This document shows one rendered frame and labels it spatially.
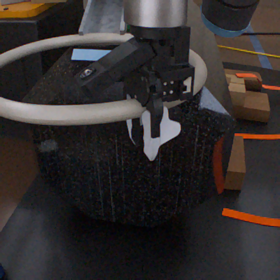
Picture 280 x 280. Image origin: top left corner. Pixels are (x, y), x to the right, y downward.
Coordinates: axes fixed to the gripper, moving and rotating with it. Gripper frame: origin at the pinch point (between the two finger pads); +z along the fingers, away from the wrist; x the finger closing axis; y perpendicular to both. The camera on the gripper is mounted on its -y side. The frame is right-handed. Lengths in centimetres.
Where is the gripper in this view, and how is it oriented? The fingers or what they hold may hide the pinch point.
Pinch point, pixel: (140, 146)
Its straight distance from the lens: 57.6
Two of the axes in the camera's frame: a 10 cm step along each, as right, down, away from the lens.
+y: 8.8, -2.4, 4.1
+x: -4.7, -4.7, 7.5
